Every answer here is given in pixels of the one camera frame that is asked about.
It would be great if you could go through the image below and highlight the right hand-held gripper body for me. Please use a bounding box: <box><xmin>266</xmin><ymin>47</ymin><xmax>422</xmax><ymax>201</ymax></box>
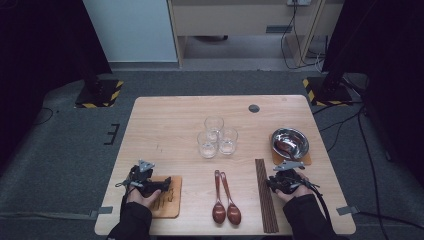
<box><xmin>273</xmin><ymin>160</ymin><xmax>311</xmax><ymax>195</ymax></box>

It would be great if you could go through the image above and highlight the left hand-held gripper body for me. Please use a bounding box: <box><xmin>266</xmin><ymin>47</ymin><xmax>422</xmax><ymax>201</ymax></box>
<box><xmin>114</xmin><ymin>159</ymin><xmax>157</xmax><ymax>198</ymax></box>

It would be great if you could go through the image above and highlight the row of brown chopsticks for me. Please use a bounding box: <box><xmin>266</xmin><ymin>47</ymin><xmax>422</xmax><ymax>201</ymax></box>
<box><xmin>254</xmin><ymin>158</ymin><xmax>280</xmax><ymax>234</ymax></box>

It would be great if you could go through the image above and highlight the shiny metal bowl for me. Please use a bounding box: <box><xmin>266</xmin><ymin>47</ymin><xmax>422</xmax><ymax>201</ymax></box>
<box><xmin>270</xmin><ymin>127</ymin><xmax>310</xmax><ymax>162</ymax></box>

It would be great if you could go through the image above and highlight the person's left hand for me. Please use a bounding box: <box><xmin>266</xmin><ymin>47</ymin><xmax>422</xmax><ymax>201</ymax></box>
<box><xmin>126</xmin><ymin>189</ymin><xmax>163</xmax><ymax>209</ymax></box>

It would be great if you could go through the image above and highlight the person's right hand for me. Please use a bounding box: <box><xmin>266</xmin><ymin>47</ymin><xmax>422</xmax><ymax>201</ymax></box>
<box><xmin>275</xmin><ymin>170</ymin><xmax>316</xmax><ymax>204</ymax></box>

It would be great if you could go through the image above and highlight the grey tape piece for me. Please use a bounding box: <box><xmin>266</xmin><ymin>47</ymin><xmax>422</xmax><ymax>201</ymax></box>
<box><xmin>89</xmin><ymin>206</ymin><xmax>114</xmax><ymax>219</ymax></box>
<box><xmin>335</xmin><ymin>205</ymin><xmax>361</xmax><ymax>216</ymax></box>

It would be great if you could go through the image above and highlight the clear glass cup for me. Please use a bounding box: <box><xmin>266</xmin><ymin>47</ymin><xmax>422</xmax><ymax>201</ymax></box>
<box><xmin>218</xmin><ymin>127</ymin><xmax>239</xmax><ymax>156</ymax></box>
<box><xmin>196</xmin><ymin>130</ymin><xmax>219</xmax><ymax>159</ymax></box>
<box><xmin>204</xmin><ymin>115</ymin><xmax>225</xmax><ymax>141</ymax></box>

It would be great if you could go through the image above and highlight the black stand with striped base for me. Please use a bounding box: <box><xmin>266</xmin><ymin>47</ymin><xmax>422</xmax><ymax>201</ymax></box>
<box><xmin>302</xmin><ymin>0</ymin><xmax>378</xmax><ymax>107</ymax></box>
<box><xmin>74</xmin><ymin>66</ymin><xmax>124</xmax><ymax>109</ymax></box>

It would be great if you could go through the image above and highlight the white cabinet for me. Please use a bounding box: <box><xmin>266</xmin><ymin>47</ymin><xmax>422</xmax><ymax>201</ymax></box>
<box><xmin>82</xmin><ymin>0</ymin><xmax>178</xmax><ymax>63</ymax></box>

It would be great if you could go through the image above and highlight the dark curtain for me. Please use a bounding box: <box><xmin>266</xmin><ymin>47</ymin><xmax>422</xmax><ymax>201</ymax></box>
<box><xmin>0</xmin><ymin>0</ymin><xmax>113</xmax><ymax>168</ymax></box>
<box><xmin>321</xmin><ymin>0</ymin><xmax>424</xmax><ymax>188</ymax></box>

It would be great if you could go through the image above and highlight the left hand-held gripper cable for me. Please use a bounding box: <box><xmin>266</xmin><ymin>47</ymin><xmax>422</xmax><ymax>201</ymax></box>
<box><xmin>119</xmin><ymin>183</ymin><xmax>132</xmax><ymax>214</ymax></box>

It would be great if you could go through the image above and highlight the hand-held gripper cable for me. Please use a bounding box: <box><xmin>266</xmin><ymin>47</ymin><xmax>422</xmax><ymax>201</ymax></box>
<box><xmin>301</xmin><ymin>179</ymin><xmax>334</xmax><ymax>228</ymax></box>
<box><xmin>119</xmin><ymin>183</ymin><xmax>132</xmax><ymax>214</ymax></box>

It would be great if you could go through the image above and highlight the right hand-held gripper cable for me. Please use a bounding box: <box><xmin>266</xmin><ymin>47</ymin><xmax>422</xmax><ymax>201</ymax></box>
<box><xmin>301</xmin><ymin>179</ymin><xmax>334</xmax><ymax>228</ymax></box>

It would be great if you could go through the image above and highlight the black cable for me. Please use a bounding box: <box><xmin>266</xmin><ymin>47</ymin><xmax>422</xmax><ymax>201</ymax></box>
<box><xmin>312</xmin><ymin>99</ymin><xmax>364</xmax><ymax>116</ymax></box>
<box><xmin>325</xmin><ymin>108</ymin><xmax>366</xmax><ymax>153</ymax></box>
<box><xmin>357</xmin><ymin>109</ymin><xmax>390</xmax><ymax>240</ymax></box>
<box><xmin>33</xmin><ymin>107</ymin><xmax>54</xmax><ymax>126</ymax></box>
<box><xmin>353</xmin><ymin>210</ymin><xmax>424</xmax><ymax>231</ymax></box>
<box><xmin>280</xmin><ymin>3</ymin><xmax>323</xmax><ymax>70</ymax></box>
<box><xmin>292</xmin><ymin>3</ymin><xmax>306</xmax><ymax>66</ymax></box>

